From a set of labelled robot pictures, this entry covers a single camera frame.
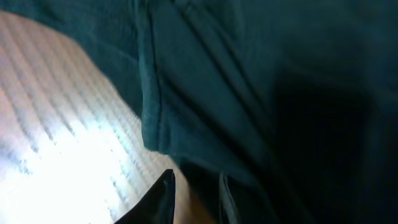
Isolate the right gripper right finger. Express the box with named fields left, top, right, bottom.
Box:
left=219, top=172, right=244, bottom=224

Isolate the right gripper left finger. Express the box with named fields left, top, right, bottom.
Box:
left=115, top=169, right=175, bottom=224

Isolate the black t-shirt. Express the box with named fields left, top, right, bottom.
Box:
left=1, top=0, right=397, bottom=223

